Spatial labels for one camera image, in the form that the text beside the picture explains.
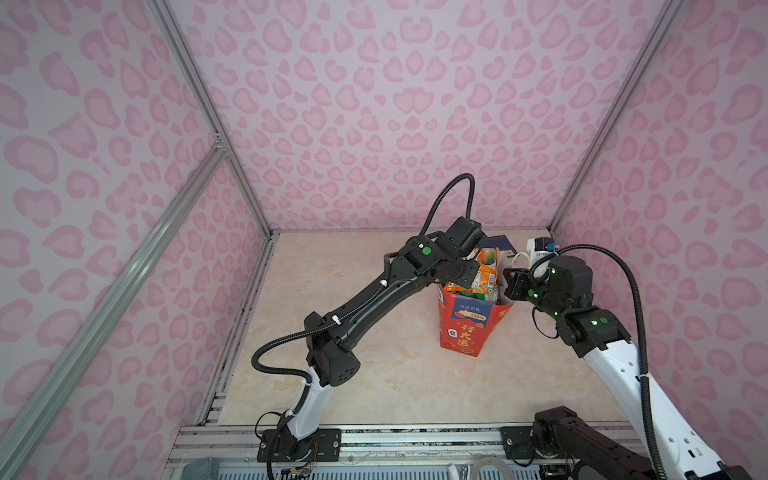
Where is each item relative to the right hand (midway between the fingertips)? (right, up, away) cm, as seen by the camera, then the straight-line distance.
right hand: (505, 268), depth 72 cm
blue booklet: (+15, +8, +45) cm, 48 cm away
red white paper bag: (-8, -14, +4) cm, 17 cm away
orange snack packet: (-4, -4, +1) cm, 6 cm away
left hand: (-8, +1, +2) cm, 8 cm away
